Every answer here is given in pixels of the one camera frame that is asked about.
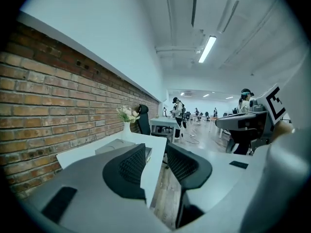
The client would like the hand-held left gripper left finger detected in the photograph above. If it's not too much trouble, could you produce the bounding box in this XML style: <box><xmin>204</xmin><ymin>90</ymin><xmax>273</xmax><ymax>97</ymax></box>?
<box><xmin>21</xmin><ymin>143</ymin><xmax>171</xmax><ymax>232</ymax></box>

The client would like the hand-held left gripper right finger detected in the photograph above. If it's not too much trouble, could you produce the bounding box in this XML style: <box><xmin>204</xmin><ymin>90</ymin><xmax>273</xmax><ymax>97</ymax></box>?
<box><xmin>167</xmin><ymin>142</ymin><xmax>267</xmax><ymax>231</ymax></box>

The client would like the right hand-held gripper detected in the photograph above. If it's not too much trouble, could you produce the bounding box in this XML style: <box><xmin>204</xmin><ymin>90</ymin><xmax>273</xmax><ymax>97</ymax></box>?
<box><xmin>215</xmin><ymin>83</ymin><xmax>292</xmax><ymax>155</ymax></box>

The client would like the grey box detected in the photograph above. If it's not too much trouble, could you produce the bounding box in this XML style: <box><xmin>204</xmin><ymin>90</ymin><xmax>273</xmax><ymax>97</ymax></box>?
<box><xmin>94</xmin><ymin>139</ymin><xmax>153</xmax><ymax>165</ymax></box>

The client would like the white vase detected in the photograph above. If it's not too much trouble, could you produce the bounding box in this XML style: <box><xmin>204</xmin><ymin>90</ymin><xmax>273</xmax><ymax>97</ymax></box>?
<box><xmin>121</xmin><ymin>121</ymin><xmax>133</xmax><ymax>141</ymax></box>

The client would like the white desk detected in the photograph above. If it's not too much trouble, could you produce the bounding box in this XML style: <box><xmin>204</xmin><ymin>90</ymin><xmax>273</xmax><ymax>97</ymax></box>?
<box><xmin>149</xmin><ymin>116</ymin><xmax>182</xmax><ymax>143</ymax></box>
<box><xmin>56</xmin><ymin>131</ymin><xmax>168</xmax><ymax>208</ymax></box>

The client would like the white flower bouquet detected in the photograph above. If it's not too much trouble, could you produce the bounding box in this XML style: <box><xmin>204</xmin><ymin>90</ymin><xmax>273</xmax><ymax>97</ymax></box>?
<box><xmin>116</xmin><ymin>105</ymin><xmax>141</xmax><ymax>124</ymax></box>

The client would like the long ceiling light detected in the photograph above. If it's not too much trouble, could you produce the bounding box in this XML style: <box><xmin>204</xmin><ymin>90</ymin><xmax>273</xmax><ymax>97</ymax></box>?
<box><xmin>197</xmin><ymin>34</ymin><xmax>217</xmax><ymax>64</ymax></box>

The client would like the black office chair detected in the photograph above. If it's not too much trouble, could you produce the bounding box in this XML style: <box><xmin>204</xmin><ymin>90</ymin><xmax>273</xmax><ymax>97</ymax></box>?
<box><xmin>137</xmin><ymin>104</ymin><xmax>169</xmax><ymax>138</ymax></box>

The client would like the white ceiling air conditioner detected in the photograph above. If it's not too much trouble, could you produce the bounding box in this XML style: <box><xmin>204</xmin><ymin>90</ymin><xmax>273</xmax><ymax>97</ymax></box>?
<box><xmin>191</xmin><ymin>0</ymin><xmax>240</xmax><ymax>34</ymax></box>

